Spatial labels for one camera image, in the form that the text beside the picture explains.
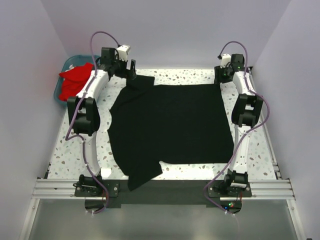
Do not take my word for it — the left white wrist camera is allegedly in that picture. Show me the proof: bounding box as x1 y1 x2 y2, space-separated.
116 45 131 62

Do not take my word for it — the black t shirt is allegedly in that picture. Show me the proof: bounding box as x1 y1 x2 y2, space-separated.
108 75 234 191

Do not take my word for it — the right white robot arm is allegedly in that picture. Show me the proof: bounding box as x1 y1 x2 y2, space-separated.
207 54 264 198

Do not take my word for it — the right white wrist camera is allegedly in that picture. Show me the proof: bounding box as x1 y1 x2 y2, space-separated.
218 53 231 68

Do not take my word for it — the red t shirt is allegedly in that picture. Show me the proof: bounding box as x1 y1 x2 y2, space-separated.
59 62 94 102

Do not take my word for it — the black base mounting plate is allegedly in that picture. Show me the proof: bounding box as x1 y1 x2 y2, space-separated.
73 177 253 210

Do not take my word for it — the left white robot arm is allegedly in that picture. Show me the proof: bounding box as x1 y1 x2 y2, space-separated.
65 44 137 197

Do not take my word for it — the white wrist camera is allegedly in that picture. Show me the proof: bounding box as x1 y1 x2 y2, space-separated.
218 53 231 68
116 45 131 62

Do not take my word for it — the aluminium frame rail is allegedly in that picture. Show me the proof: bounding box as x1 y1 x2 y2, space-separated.
18 67 306 240

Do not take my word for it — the teal plastic basket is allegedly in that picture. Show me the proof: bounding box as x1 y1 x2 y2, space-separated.
53 54 97 107

